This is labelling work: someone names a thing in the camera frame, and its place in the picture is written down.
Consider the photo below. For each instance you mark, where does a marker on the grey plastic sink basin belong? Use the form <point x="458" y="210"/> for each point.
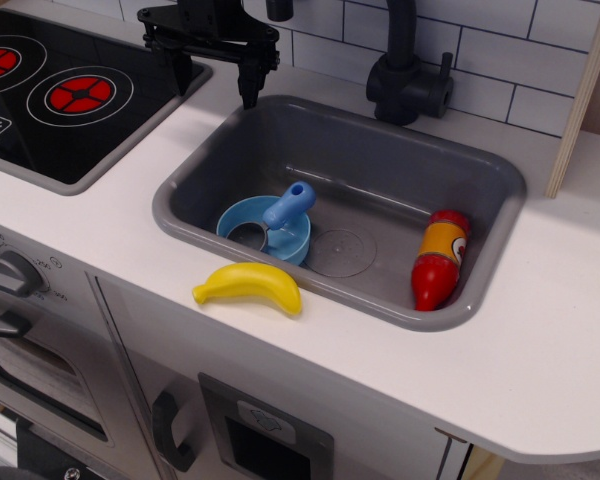
<point x="376" y="186"/>

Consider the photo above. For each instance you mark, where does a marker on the grey oven door handle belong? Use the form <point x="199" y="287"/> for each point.
<point x="13" y="325"/>

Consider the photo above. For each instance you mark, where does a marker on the grey toy dispenser panel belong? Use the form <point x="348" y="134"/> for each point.
<point x="261" y="441"/>

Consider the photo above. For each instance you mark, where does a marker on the yellow toy banana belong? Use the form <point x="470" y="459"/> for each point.
<point x="249" y="279"/>

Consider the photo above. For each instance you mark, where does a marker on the blue handled grey spoon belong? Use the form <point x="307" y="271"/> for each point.
<point x="296" y="200"/>

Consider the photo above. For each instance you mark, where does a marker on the grey oven knob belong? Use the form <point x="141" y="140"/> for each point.
<point x="18" y="277"/>

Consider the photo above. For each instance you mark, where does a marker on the black cabinet door handle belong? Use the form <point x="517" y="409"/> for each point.
<point x="164" y="411"/>

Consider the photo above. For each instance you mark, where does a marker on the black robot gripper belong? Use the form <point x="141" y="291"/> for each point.
<point x="217" y="30"/>

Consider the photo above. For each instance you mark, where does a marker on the light blue plastic bowl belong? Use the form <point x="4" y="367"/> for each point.
<point x="290" y="243"/>

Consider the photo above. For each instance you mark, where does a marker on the black toy stove top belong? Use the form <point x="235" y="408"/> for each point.
<point x="73" y="103"/>

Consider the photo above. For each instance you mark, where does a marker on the red yellow toy ketchup bottle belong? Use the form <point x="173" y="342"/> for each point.
<point x="436" y="270"/>

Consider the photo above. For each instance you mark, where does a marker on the light wooden side post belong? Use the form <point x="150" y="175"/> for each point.
<point x="576" y="116"/>

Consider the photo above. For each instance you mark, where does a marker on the dark grey wall peg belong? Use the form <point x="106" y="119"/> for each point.
<point x="279" y="10"/>

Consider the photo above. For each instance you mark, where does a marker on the dark grey toy faucet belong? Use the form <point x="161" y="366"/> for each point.
<point x="398" y="85"/>

